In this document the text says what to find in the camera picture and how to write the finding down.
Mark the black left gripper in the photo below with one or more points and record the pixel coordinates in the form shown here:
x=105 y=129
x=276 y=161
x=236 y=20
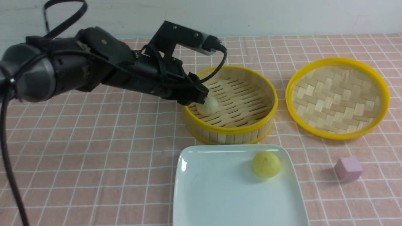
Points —
x=143 y=75

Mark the pale beige steamed bun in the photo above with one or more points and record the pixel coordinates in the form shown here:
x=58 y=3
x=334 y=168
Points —
x=209 y=108

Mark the yellow steamed bun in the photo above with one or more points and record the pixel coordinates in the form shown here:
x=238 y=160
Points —
x=266 y=164

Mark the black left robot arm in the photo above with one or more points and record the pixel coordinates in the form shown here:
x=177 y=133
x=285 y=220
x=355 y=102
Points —
x=42 y=68

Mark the white square plate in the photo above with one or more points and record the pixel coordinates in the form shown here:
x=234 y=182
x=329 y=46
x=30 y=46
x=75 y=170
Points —
x=215 y=186

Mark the bamboo steamer basket yellow rim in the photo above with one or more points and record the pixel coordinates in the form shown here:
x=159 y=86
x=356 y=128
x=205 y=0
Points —
x=247 y=105

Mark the pink checkered tablecloth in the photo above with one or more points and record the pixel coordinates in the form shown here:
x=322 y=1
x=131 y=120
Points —
x=109 y=157

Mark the woven bamboo steamer lid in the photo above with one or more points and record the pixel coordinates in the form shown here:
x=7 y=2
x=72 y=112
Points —
x=337 y=98

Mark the pink cube block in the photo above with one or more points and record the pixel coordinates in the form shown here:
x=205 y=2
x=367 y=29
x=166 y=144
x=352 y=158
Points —
x=348 y=169

